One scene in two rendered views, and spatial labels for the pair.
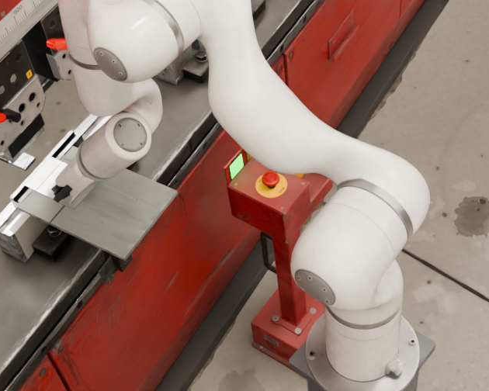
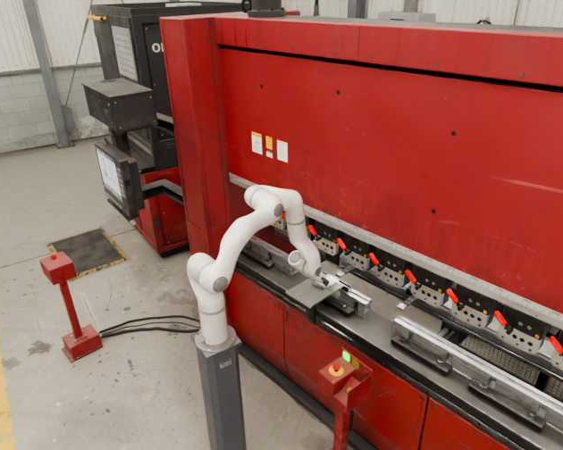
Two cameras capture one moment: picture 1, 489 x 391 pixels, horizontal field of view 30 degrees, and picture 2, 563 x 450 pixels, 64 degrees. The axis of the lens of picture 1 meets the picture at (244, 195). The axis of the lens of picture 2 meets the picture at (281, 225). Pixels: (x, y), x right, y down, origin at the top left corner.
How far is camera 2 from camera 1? 2.13 m
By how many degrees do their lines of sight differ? 74
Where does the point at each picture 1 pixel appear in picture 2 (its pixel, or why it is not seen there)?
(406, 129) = not seen: outside the picture
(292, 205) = (323, 376)
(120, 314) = (306, 337)
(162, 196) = (308, 303)
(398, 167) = (212, 268)
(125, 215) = (304, 294)
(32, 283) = not seen: hidden behind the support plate
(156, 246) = (328, 343)
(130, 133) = (295, 257)
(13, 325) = (286, 283)
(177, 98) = (382, 334)
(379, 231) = (196, 264)
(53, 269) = not seen: hidden behind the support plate
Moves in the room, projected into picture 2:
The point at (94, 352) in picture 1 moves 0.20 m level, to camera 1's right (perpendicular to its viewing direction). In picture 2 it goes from (294, 329) to (289, 354)
